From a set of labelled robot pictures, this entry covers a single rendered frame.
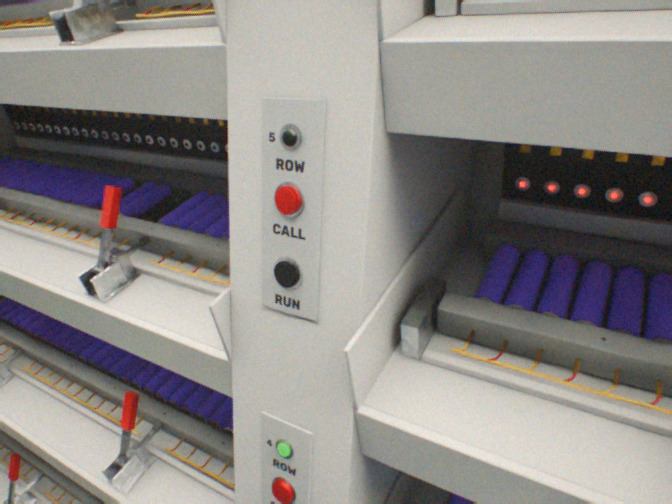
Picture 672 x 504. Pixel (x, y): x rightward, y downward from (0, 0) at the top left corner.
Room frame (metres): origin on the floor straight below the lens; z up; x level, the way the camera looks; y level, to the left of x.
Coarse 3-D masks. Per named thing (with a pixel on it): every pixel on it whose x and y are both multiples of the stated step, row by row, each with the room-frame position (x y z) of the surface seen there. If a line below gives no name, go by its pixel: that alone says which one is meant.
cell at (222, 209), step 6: (228, 198) 0.48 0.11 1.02; (222, 204) 0.47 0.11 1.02; (228, 204) 0.47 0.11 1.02; (216, 210) 0.46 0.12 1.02; (222, 210) 0.46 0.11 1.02; (228, 210) 0.46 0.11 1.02; (204, 216) 0.45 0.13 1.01; (210, 216) 0.45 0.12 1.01; (216, 216) 0.45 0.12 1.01; (222, 216) 0.46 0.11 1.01; (198, 222) 0.44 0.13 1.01; (204, 222) 0.44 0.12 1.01; (210, 222) 0.44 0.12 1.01; (192, 228) 0.43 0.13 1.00; (198, 228) 0.43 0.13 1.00; (204, 228) 0.44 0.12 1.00
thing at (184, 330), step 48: (0, 144) 0.73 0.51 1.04; (48, 144) 0.68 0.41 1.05; (96, 144) 0.63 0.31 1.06; (0, 240) 0.50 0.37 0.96; (96, 240) 0.47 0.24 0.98; (0, 288) 0.47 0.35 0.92; (48, 288) 0.40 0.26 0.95; (144, 288) 0.38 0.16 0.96; (96, 336) 0.39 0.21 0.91; (144, 336) 0.34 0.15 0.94; (192, 336) 0.32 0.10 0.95
